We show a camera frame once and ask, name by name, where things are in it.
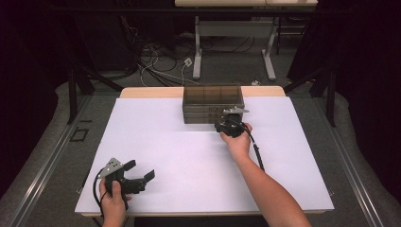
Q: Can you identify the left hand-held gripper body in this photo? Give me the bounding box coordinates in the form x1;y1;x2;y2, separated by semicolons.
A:
97;157;147;211

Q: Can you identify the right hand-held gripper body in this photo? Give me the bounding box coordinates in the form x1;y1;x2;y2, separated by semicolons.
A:
221;107;250;139

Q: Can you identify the smoky clear drawer cabinet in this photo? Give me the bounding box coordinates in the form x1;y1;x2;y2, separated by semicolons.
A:
182;84;246;125

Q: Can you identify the person's right hand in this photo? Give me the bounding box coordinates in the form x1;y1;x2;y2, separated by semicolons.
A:
219;123;253;163

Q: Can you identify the person's left hand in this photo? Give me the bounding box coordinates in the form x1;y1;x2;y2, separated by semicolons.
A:
98;180;131;223

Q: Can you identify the white table mat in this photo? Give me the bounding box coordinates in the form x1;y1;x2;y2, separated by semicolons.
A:
75;96;335;214

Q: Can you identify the person's dark clothing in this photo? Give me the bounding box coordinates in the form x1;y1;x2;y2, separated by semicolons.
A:
134;216;270;227

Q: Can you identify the black metal stand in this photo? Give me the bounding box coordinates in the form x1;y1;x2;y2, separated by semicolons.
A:
66;67;125;125
283;67;337;128

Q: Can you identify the white metal desk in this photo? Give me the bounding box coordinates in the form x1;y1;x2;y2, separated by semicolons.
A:
174;0;319;81

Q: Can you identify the dark curtain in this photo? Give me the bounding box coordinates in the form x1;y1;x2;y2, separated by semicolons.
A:
287;0;401;202
0;0;96;193

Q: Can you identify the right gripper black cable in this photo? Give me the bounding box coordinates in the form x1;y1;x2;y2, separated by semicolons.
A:
240;122;266;173

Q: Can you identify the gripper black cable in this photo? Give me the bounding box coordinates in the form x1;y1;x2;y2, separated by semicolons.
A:
92;171;107;218
240;122;266;173

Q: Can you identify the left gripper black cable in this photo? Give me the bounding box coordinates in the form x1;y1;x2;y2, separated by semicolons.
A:
92;171;107;218

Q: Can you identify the white floor cable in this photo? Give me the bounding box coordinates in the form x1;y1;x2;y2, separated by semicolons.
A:
137;61;200;88

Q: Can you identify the aluminium floor rail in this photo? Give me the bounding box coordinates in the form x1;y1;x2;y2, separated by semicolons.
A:
8;94;93;227
315;97;386;227

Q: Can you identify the black metal chair frame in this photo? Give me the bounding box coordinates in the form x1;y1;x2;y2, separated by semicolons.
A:
275;15;306;56

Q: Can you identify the bundle of black floor cables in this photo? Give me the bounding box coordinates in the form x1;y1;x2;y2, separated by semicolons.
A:
119;15;256;86

